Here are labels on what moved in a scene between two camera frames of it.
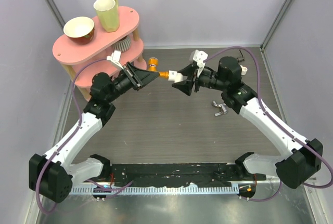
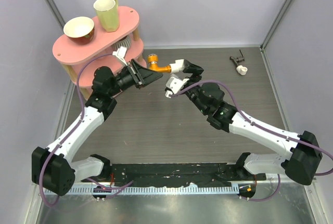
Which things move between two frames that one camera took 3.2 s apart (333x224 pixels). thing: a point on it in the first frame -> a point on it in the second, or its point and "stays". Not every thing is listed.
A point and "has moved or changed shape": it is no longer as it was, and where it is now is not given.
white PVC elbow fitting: (176, 77) -> (177, 66)
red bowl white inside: (79, 30) stays
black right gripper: (186, 86) -> (190, 67)
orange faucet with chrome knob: (153, 63) has moved or changed shape
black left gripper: (138, 77) stays
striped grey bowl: (123, 45) stays
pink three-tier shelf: (82, 62) stays
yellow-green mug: (107, 10) stays
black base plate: (179, 174) stays
